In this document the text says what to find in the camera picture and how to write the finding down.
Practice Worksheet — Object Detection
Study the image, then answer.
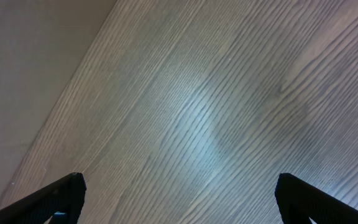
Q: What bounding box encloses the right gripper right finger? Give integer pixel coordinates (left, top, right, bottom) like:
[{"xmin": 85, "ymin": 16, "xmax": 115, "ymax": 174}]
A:
[{"xmin": 275, "ymin": 173, "xmax": 358, "ymax": 224}]

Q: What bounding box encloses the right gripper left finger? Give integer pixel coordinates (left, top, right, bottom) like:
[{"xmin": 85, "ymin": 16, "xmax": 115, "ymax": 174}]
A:
[{"xmin": 0, "ymin": 172, "xmax": 86, "ymax": 224}]

